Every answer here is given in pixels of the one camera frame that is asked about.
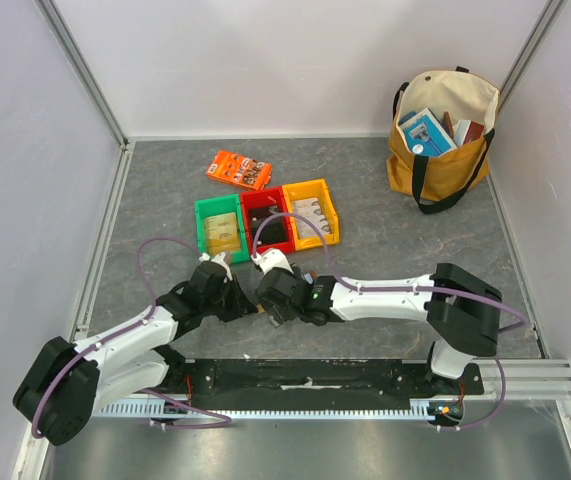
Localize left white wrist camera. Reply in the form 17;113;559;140
199;251;232;279

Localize white cards in yellow bin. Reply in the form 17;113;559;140
292;197;332;239

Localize blue white razor box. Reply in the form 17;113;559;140
399;108;457;157

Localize gold cards in green bin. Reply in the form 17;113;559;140
204;212;241;256

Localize red plastic bin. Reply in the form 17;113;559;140
239;186;297;255

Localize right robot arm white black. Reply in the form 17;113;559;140
256;263;502;394

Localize white red box in bag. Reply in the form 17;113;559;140
453;120;484;147

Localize grey slotted cable duct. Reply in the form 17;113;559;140
93;395;435;421

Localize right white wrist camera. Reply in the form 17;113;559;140
251;248;293;275

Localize yellow plastic bin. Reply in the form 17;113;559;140
282;179;340;251

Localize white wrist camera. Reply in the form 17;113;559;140
251;248;293;275
199;251;232;279

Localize black mounting base plate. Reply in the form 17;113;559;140
154;359;484;399

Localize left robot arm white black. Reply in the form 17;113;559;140
12;260;257;446

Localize black cards in red bin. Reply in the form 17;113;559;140
248;204;287;246

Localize yellow canvas tote bag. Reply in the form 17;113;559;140
386;67;500;215

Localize orange snack box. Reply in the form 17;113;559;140
206;150;272;191

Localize green plastic bin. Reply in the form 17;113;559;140
194;194;249;263

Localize brown item in bag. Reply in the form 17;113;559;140
441;111;454;137

